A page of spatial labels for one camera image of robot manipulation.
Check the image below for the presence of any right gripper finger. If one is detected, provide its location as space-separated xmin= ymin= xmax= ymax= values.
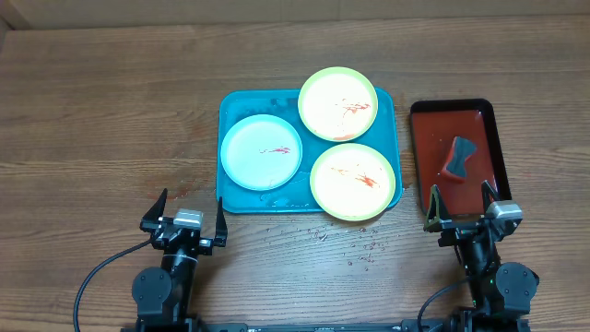
xmin=423 ymin=184 xmax=452 ymax=231
xmin=481 ymin=180 xmax=501 ymax=206

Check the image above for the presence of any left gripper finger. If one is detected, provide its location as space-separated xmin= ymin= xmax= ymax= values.
xmin=142 ymin=188 xmax=168 ymax=222
xmin=213 ymin=196 xmax=228 ymax=247

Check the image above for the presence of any red sponge with dark scourer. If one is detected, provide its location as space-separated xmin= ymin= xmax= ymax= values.
xmin=441 ymin=136 xmax=477 ymax=183

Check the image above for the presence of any light blue round plate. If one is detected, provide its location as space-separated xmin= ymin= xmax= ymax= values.
xmin=219 ymin=114 xmax=302 ymax=191

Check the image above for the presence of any yellow-green plate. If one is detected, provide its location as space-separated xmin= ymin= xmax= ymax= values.
xmin=310 ymin=143 xmax=397 ymax=221
xmin=298 ymin=66 xmax=379 ymax=142

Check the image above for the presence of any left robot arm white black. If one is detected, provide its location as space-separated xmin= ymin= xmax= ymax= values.
xmin=132 ymin=190 xmax=228 ymax=332

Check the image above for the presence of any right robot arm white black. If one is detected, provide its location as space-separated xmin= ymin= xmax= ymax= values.
xmin=417 ymin=182 xmax=539 ymax=332

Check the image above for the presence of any black tray with red water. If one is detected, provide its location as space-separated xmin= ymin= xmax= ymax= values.
xmin=409 ymin=99 xmax=512 ymax=216

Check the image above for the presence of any teal plastic serving tray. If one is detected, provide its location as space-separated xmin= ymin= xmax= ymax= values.
xmin=216 ymin=88 xmax=404 ymax=214

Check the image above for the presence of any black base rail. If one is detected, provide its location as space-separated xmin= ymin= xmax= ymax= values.
xmin=120 ymin=317 xmax=531 ymax=332

